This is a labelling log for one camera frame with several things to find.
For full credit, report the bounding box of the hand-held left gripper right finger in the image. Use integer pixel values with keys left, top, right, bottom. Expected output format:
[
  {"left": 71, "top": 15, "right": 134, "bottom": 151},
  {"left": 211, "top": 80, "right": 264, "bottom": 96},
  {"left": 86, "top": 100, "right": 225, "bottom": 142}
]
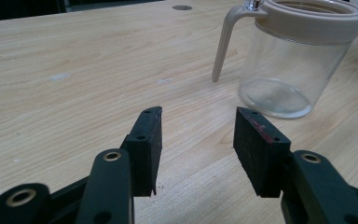
[{"left": 232, "top": 106, "right": 292, "bottom": 199}]

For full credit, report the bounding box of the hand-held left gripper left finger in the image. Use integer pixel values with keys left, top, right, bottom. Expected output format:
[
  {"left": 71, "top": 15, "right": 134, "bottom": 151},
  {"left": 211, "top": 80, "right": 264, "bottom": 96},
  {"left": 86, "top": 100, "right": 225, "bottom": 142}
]
[{"left": 119, "top": 105, "right": 163, "bottom": 198}]

